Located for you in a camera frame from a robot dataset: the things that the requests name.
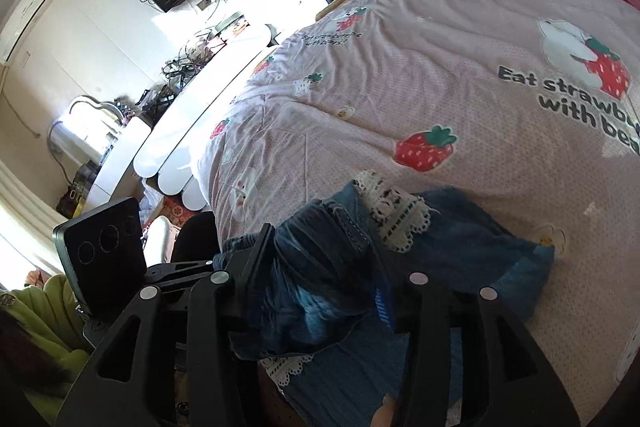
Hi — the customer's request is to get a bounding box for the blue denim pants lace hem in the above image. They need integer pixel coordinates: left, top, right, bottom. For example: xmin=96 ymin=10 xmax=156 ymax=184
xmin=213 ymin=171 xmax=568 ymax=426

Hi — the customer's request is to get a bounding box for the white dresser desk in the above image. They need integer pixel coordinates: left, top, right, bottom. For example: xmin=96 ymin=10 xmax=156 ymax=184
xmin=153 ymin=0 xmax=326 ymax=55

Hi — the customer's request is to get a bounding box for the white air conditioner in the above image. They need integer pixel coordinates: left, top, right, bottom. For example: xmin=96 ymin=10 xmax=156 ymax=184
xmin=1 ymin=0 xmax=53 ymax=66

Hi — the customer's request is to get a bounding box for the white footboard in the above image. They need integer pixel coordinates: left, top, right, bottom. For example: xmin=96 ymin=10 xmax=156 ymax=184
xmin=134 ymin=25 xmax=271 ymax=211

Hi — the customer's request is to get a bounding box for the pink strawberry print bedsheet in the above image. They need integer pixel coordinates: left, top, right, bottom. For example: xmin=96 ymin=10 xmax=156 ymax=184
xmin=192 ymin=0 xmax=639 ymax=421

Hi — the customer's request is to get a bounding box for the person's right hand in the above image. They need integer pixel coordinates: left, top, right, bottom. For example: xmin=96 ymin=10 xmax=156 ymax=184
xmin=370 ymin=393 xmax=397 ymax=427

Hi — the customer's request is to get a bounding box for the green sleeve left forearm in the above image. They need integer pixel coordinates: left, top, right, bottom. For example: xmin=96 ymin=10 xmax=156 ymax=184
xmin=1 ymin=274 xmax=92 ymax=425

